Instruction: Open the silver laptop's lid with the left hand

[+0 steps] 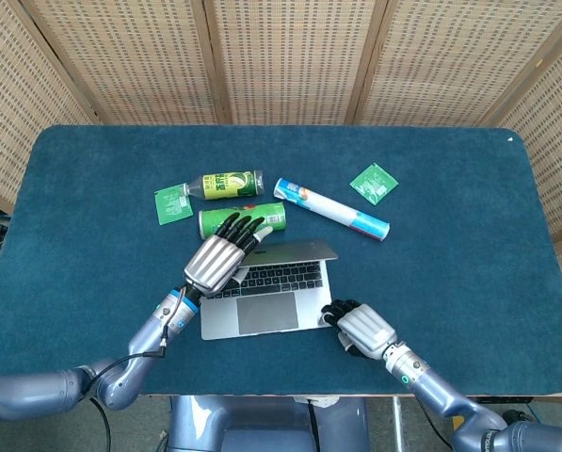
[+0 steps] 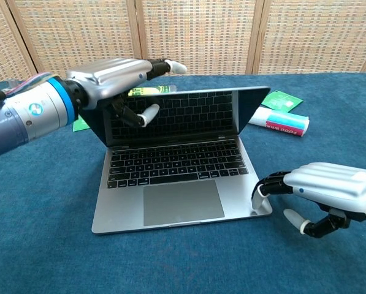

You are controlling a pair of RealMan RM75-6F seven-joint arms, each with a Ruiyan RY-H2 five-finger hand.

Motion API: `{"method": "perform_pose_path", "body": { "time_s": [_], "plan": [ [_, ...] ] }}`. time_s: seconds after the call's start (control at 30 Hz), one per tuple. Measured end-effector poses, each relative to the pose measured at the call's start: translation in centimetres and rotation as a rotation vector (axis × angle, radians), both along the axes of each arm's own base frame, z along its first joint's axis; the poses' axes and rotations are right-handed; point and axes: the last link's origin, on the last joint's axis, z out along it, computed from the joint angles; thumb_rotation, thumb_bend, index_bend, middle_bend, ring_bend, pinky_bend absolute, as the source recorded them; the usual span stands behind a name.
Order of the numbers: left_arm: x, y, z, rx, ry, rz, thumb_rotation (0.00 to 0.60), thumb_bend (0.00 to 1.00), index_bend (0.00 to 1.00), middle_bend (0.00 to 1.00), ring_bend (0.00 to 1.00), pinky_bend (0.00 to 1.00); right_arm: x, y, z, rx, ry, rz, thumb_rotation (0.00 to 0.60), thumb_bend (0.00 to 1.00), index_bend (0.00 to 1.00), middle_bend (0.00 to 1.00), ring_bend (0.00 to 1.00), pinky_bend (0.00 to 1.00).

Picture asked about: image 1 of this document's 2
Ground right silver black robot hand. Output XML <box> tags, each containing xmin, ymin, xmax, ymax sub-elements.
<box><xmin>320</xmin><ymin>297</ymin><xmax>398</xmax><ymax>361</ymax></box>

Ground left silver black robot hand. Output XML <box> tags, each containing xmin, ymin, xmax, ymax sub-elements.
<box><xmin>182</xmin><ymin>211</ymin><xmax>274</xmax><ymax>298</ymax></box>

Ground silver laptop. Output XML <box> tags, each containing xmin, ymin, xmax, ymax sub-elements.
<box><xmin>199</xmin><ymin>238</ymin><xmax>340</xmax><ymax>342</ymax></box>

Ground green chips can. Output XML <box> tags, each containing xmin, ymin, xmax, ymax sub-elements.
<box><xmin>198</xmin><ymin>202</ymin><xmax>288</xmax><ymax>241</ymax></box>

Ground green square sachet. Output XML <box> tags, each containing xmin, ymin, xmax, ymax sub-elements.
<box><xmin>349</xmin><ymin>162</ymin><xmax>399</xmax><ymax>206</ymax></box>
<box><xmin>154</xmin><ymin>183</ymin><xmax>193</xmax><ymax>227</ymax></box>

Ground green label drink bottle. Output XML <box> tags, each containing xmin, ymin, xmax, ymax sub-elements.
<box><xmin>183</xmin><ymin>169</ymin><xmax>265</xmax><ymax>202</ymax></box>

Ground white table leg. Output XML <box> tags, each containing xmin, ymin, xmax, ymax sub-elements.
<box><xmin>391</xmin><ymin>395</ymin><xmax>407</xmax><ymax>452</ymax></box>

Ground dark blue table cloth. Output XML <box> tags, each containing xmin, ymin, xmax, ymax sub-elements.
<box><xmin>0</xmin><ymin>124</ymin><xmax>562</xmax><ymax>399</ymax></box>

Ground white blue long tube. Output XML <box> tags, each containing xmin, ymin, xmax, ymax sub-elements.
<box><xmin>273</xmin><ymin>177</ymin><xmax>392</xmax><ymax>243</ymax></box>

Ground blue-grey robot torso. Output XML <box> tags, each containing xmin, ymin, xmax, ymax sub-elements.
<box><xmin>166</xmin><ymin>395</ymin><xmax>371</xmax><ymax>452</ymax></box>

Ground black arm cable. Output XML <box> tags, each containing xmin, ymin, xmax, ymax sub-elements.
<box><xmin>81</xmin><ymin>287</ymin><xmax>187</xmax><ymax>452</ymax></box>

